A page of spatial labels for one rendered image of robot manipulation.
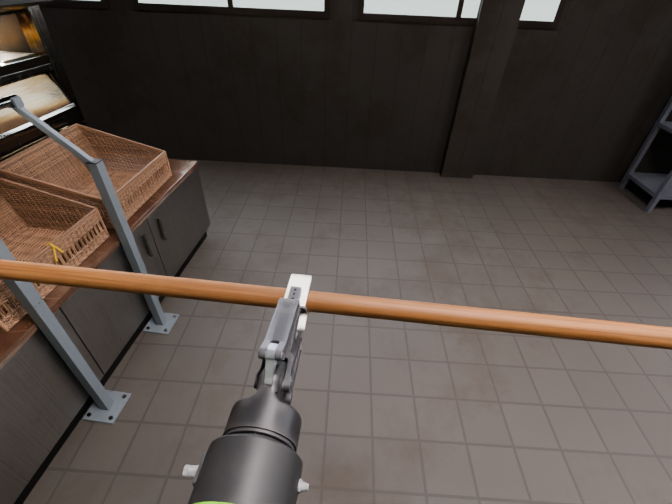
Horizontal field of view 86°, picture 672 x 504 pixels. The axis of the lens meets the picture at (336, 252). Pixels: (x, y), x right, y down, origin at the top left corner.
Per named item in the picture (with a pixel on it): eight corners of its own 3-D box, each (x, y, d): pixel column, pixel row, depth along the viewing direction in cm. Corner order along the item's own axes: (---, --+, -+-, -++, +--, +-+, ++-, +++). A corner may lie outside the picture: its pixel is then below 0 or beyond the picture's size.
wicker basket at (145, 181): (19, 222, 167) (-15, 167, 150) (94, 169, 211) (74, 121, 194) (119, 230, 165) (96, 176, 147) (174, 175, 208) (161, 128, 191)
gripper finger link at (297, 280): (280, 312, 47) (280, 308, 47) (291, 276, 53) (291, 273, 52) (303, 314, 47) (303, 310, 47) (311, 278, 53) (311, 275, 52)
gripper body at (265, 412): (213, 425, 33) (244, 343, 40) (227, 464, 38) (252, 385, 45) (293, 435, 32) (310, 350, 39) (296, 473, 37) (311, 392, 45)
